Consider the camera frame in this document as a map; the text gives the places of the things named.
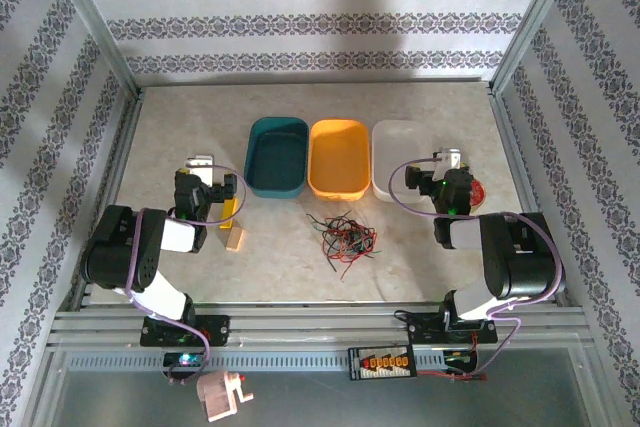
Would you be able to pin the white plastic bin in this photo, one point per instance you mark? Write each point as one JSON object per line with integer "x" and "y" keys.
{"x": 395, "y": 147}

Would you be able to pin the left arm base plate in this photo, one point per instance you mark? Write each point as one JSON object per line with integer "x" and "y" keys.
{"x": 220, "y": 332}

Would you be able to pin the yellow block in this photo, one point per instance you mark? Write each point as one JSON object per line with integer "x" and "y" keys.
{"x": 227, "y": 214}

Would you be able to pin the pink clamp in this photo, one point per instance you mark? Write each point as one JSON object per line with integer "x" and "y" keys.
{"x": 217, "y": 394}

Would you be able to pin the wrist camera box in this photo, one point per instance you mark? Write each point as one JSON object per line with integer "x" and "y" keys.
{"x": 448, "y": 159}
{"x": 200, "y": 162}

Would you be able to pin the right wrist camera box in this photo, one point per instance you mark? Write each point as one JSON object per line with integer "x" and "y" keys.
{"x": 448, "y": 159}

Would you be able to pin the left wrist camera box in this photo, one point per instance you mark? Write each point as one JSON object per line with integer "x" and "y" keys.
{"x": 200, "y": 162}

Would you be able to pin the wooden block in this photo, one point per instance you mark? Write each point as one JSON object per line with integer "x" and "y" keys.
{"x": 235, "y": 239}

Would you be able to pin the aluminium frame rail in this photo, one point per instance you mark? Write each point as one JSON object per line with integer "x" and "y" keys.
{"x": 310, "y": 322}
{"x": 122, "y": 147}
{"x": 510, "y": 147}
{"x": 300, "y": 82}

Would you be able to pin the small board with LED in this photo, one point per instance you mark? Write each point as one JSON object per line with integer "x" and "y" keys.
{"x": 185, "y": 359}
{"x": 460, "y": 358}

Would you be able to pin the red power lead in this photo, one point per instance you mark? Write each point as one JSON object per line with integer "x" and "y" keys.
{"x": 435, "y": 373}

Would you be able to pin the aluminium frame post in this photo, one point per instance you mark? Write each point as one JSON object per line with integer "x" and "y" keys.
{"x": 531, "y": 22}
{"x": 92, "y": 17}

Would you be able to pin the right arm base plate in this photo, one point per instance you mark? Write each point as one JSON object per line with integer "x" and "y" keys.
{"x": 425, "y": 334}

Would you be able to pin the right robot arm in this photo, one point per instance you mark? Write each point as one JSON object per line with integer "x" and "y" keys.
{"x": 520, "y": 257}

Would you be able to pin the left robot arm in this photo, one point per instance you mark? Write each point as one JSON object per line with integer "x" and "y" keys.
{"x": 110, "y": 257}

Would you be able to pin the red round lid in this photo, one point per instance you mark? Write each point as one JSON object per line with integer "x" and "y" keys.
{"x": 480, "y": 194}

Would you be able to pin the teal plastic bin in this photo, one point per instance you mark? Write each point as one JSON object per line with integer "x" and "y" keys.
{"x": 277, "y": 162}

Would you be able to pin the orange plastic bin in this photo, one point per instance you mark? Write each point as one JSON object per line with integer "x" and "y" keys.
{"x": 340, "y": 157}

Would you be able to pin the black power distribution board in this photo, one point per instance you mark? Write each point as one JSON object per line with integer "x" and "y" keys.
{"x": 382, "y": 362}

